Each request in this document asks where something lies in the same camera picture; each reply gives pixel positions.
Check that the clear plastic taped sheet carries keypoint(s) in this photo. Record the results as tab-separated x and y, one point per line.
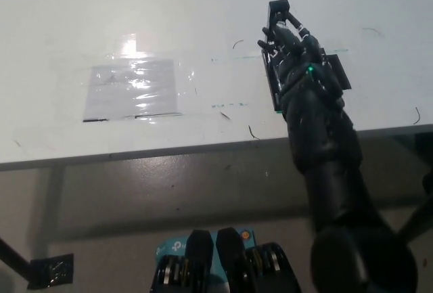
108	100

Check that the black stapler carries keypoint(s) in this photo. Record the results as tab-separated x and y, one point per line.
273	80

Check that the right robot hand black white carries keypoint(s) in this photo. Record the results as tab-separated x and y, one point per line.
311	93

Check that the black tape mark on desk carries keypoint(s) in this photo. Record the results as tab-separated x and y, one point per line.
340	73

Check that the black table leg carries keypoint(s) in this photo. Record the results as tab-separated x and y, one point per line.
417	220
11	259

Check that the black floor tape patch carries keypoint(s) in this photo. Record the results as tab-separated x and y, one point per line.
50	271

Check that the clear plastic film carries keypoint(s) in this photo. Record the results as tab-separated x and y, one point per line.
184	76

